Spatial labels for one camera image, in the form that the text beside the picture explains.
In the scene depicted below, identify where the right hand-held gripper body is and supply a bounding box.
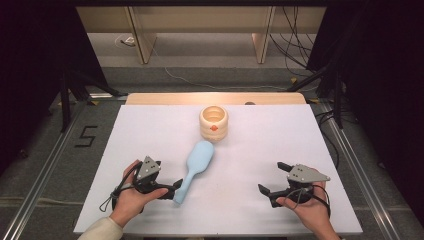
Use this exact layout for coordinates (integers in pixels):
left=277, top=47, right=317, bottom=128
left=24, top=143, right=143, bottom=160
left=268, top=163, right=331, bottom=208

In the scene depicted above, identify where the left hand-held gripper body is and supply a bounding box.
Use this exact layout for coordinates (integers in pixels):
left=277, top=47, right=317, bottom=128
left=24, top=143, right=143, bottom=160
left=132, top=155, right=175, bottom=201

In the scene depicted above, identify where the light blue hairbrush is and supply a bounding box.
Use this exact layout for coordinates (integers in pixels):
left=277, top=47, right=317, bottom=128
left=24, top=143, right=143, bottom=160
left=172, top=140, right=215, bottom=206

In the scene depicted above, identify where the cream ribbed cup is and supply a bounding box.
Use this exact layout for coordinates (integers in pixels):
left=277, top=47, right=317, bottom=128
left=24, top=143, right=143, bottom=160
left=198, top=105, right=230, bottom=143

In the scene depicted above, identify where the person's left hand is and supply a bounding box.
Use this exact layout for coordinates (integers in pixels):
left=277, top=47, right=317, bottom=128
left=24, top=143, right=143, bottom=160
left=109, top=159, right=170, bottom=230

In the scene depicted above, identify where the person's right hand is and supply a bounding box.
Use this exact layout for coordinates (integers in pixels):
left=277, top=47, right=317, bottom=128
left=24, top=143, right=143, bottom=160
left=275, top=179, right=336, bottom=235

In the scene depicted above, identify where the white board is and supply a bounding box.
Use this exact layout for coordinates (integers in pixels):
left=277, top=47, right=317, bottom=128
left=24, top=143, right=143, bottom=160
left=73, top=103, right=364, bottom=235

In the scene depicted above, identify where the wooden table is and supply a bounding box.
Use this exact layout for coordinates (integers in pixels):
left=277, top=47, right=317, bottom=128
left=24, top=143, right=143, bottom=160
left=125, top=92, right=307, bottom=106

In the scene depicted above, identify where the black metal stand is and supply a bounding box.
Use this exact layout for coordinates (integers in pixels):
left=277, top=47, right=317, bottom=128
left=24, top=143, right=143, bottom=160
left=285, top=61, right=345, bottom=130
left=58, top=64, right=129, bottom=134

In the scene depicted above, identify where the black curtain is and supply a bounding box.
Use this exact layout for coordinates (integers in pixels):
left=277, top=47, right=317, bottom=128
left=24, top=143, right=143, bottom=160
left=0, top=4, right=109, bottom=174
left=305, top=0, right=424, bottom=221

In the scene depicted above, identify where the round floor outlet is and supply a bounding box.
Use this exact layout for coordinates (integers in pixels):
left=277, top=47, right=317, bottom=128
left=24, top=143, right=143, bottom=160
left=114, top=34, right=137, bottom=48

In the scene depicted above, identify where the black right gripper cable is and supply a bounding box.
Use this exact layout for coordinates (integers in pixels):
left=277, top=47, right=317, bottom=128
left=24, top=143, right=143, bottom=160
left=289, top=184, right=332, bottom=218

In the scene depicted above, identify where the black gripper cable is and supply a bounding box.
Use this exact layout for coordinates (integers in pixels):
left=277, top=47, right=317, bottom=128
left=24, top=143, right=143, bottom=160
left=289, top=184, right=332, bottom=218
left=98, top=162, right=144, bottom=213

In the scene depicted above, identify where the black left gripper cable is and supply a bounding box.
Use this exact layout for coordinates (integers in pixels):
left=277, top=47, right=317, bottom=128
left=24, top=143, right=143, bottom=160
left=98, top=162, right=144, bottom=213

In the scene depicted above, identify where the black floor cable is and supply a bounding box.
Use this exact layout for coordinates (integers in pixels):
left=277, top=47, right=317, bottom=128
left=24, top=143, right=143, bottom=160
left=313, top=109, right=342, bottom=169

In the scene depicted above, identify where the metal floor rail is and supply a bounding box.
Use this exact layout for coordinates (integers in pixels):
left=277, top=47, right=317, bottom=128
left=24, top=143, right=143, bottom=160
left=318, top=99, right=403, bottom=240
left=0, top=99, right=88, bottom=240

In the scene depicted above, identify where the white floor cable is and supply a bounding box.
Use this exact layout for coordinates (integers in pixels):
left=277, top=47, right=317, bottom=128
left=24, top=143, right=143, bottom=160
left=150, top=45, right=316, bottom=93

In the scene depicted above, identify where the bundle of black cables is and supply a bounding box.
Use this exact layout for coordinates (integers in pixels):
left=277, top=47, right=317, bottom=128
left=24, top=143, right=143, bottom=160
left=269, top=5, right=322, bottom=78

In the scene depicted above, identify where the beige wooden shelf frame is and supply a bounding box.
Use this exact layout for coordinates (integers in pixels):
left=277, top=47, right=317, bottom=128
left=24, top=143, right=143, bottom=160
left=76, top=5, right=327, bottom=65

